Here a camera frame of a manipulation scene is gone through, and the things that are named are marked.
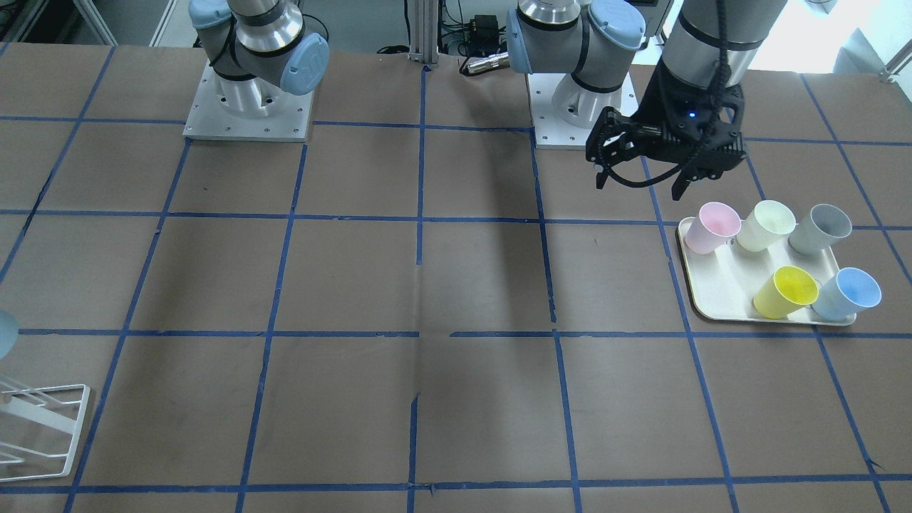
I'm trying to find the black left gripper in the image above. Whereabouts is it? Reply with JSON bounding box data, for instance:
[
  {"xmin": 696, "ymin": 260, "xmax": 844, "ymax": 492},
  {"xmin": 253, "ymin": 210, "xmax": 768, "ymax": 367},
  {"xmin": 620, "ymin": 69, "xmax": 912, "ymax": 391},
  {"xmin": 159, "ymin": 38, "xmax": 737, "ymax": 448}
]
[{"xmin": 586, "ymin": 63, "xmax": 748, "ymax": 201}]

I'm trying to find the light blue plastic cup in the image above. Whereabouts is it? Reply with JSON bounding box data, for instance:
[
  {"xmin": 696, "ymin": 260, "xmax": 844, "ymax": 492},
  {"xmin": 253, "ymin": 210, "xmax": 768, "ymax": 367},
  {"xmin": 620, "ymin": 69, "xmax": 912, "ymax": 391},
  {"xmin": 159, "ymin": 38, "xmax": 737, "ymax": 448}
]
[{"xmin": 0, "ymin": 311, "xmax": 19, "ymax": 358}]

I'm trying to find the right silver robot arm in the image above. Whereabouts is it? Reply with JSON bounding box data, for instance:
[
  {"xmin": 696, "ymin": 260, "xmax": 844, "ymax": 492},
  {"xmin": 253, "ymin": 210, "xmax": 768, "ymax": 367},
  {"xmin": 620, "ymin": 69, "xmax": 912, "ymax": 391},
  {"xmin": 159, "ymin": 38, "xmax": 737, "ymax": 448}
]
[{"xmin": 188, "ymin": 1, "xmax": 330, "ymax": 96}]

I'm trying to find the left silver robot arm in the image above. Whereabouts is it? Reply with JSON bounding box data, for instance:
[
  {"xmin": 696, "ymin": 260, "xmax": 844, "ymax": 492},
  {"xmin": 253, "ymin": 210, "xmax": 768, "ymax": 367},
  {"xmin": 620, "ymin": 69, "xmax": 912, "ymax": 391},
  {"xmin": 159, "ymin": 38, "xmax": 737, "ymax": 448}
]
[{"xmin": 505, "ymin": 1, "xmax": 785, "ymax": 200}]

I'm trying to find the pink plastic cup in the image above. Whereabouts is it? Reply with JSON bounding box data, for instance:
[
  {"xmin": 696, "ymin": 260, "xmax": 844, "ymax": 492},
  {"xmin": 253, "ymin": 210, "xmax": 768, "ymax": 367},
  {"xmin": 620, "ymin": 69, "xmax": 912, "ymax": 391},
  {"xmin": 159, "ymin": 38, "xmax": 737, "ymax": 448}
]
[{"xmin": 684, "ymin": 202, "xmax": 742, "ymax": 254}]

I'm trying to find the cream plastic cup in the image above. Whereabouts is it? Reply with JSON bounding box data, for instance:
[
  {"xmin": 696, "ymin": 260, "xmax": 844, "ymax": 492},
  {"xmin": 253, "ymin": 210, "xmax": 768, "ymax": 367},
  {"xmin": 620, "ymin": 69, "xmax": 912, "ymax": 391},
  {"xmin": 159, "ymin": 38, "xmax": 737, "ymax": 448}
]
[{"xmin": 736, "ymin": 200, "xmax": 796, "ymax": 252}]

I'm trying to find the yellow plastic cup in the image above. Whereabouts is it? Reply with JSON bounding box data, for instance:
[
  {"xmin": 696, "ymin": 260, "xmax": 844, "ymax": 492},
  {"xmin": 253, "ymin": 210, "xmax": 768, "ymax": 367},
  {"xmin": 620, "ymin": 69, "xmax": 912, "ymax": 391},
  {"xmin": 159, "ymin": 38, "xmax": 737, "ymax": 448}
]
[{"xmin": 752, "ymin": 265, "xmax": 819, "ymax": 319}]

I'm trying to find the grey plastic cup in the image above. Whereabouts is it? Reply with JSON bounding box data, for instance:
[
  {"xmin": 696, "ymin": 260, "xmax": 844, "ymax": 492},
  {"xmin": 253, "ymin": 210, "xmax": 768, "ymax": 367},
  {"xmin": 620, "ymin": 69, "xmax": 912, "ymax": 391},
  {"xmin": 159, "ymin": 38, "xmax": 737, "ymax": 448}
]
[{"xmin": 788, "ymin": 204, "xmax": 853, "ymax": 254}]

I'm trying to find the light blue front cup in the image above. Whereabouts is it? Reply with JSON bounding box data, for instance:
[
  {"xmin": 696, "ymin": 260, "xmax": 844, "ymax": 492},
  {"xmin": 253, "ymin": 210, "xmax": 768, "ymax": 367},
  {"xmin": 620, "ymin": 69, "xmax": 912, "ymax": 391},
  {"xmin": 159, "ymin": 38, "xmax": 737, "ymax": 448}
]
[{"xmin": 812, "ymin": 267, "xmax": 883, "ymax": 322}]

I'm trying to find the beige plastic tray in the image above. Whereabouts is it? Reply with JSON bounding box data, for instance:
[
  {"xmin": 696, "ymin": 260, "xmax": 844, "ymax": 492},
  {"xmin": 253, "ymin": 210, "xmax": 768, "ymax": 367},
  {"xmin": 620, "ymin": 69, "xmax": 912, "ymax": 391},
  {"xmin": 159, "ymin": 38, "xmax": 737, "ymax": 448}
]
[{"xmin": 677, "ymin": 217, "xmax": 840, "ymax": 323}]

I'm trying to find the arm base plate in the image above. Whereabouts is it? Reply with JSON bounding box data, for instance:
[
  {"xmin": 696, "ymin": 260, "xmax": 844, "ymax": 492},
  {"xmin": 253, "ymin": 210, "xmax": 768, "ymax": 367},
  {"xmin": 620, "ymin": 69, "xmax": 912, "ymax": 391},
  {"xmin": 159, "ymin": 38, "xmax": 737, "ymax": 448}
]
[
  {"xmin": 527, "ymin": 73, "xmax": 638, "ymax": 150},
  {"xmin": 183, "ymin": 65, "xmax": 315, "ymax": 143}
]

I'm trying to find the black camera cable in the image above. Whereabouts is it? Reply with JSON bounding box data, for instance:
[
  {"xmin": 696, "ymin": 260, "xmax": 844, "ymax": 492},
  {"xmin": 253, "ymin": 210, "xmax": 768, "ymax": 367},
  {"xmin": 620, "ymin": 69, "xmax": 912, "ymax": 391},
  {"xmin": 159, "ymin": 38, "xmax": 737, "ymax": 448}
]
[{"xmin": 602, "ymin": 0, "xmax": 738, "ymax": 190}]

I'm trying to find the white wire cup rack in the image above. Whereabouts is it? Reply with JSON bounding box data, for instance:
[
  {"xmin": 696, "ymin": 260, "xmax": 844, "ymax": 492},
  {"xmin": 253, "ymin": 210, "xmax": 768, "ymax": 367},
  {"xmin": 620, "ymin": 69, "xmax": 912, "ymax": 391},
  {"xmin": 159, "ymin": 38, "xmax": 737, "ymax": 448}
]
[{"xmin": 1, "ymin": 378, "xmax": 91, "ymax": 484}]

